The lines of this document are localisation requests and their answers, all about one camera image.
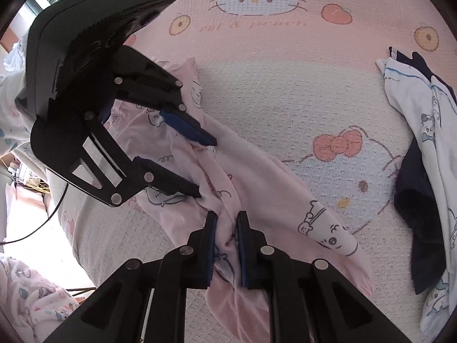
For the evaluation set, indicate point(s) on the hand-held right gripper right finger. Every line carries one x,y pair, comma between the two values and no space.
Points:
242,246

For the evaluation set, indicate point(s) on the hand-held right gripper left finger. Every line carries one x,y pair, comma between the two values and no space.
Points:
212,246

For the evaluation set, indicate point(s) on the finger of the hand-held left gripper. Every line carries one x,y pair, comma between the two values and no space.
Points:
185,127
167,180

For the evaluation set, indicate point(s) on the pink bear print pajama pants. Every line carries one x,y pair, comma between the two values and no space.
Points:
271,200

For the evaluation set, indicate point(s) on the window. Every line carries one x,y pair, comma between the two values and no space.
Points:
39,0

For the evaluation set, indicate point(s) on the pink and cream printed blanket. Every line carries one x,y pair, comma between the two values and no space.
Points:
285,96

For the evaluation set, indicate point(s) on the person's white printed pajamas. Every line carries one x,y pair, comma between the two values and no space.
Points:
32,293

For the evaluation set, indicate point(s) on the navy shorts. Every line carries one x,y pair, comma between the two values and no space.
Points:
417,221

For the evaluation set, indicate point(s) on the white blue print pajama garment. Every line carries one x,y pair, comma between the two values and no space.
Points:
442,171

